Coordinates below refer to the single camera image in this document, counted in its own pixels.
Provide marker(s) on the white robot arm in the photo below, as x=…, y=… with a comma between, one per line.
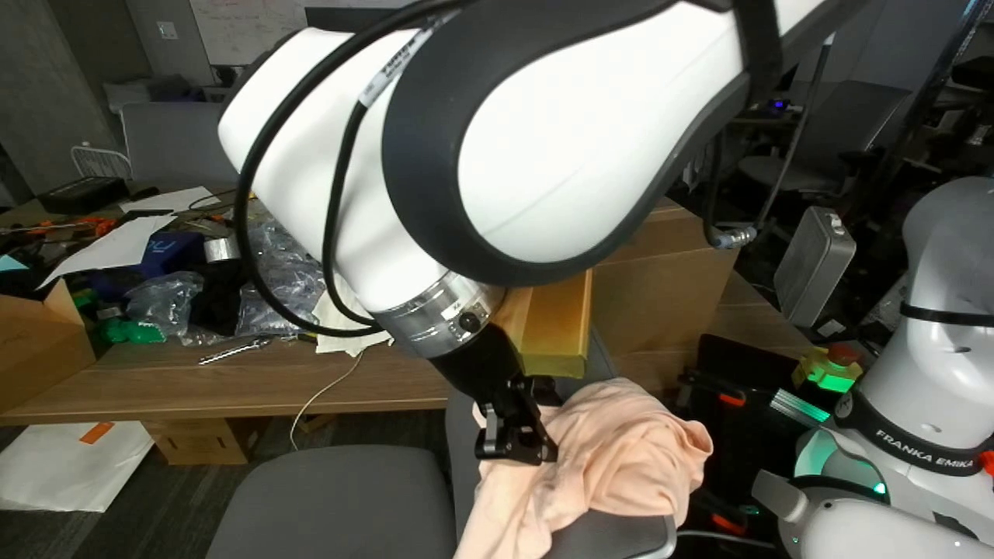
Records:
x=453, y=151

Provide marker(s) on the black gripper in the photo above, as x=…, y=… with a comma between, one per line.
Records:
x=489, y=372

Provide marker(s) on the peach t-shirt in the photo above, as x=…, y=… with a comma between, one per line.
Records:
x=624, y=452

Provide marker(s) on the grey box device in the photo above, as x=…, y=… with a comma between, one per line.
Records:
x=812, y=265

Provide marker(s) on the pile of plastic bags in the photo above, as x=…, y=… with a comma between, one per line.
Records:
x=216, y=295

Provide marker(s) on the white paper sheet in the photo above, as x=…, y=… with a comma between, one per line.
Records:
x=120, y=246

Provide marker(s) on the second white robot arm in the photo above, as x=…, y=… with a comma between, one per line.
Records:
x=902, y=469

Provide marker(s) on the small open cardboard box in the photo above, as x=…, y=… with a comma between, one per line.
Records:
x=43, y=342

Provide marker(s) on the grey office chair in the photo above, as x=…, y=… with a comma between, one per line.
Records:
x=376, y=502

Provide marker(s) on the large brown cardboard box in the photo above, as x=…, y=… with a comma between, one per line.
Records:
x=658, y=295

